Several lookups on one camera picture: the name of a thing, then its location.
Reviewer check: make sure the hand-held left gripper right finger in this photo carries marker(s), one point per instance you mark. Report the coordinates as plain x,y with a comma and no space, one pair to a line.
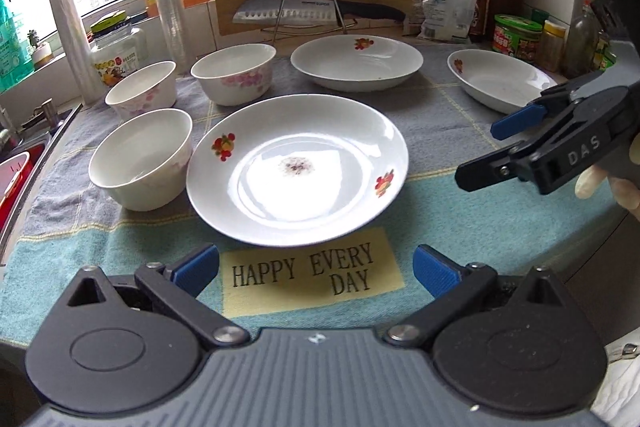
432,269

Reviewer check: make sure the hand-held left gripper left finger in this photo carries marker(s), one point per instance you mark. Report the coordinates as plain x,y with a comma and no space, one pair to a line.
197,267

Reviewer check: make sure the white crumpled packet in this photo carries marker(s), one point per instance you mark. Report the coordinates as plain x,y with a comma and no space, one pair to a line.
450,7

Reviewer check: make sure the person's white jacket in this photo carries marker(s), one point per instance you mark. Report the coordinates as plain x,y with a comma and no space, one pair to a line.
620,387

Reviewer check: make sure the metal cylinder sink fitting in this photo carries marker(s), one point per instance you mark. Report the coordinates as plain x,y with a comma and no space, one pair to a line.
46,112

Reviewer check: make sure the short clear plastic film roll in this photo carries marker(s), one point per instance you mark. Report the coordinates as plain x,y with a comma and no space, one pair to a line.
75,47

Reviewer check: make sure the green lid sauce jar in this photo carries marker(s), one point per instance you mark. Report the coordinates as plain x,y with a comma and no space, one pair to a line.
517,39

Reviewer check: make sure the green detergent bottle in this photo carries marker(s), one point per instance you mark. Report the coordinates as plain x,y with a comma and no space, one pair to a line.
12,47

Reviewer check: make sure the small potted plant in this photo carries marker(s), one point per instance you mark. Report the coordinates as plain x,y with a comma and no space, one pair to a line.
41,54

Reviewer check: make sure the person's right hand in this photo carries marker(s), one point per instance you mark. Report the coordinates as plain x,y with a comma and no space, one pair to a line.
590,182

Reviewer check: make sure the red basin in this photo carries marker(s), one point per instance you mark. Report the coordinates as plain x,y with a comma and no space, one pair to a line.
12,212

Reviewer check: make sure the dark glass bottle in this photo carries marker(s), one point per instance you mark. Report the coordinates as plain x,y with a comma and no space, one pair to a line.
582,42

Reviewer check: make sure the stainless steel sink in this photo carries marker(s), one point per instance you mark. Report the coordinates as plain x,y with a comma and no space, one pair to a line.
35,142

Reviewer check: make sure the grey teal printed towel mat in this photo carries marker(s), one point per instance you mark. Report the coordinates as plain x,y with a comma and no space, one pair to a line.
450,217

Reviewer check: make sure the yellow lid spice jar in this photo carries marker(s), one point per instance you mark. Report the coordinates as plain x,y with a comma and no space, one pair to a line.
552,49

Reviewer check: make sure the metal faucet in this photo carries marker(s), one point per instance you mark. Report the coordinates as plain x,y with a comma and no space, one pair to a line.
6,127

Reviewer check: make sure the small green jar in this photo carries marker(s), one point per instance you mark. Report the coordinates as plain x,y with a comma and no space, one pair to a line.
539,16

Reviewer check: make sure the white pink floral bowl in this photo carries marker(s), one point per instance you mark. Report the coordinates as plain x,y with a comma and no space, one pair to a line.
135,157
235,77
140,92

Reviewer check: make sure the white floral plate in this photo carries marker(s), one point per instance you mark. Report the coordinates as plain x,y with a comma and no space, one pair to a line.
350,62
300,187
500,82

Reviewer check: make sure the glass jar with green lid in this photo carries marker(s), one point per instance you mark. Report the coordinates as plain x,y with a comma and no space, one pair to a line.
117,57

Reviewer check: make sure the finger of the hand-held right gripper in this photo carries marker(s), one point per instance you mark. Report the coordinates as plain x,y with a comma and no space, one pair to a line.
515,122
485,169

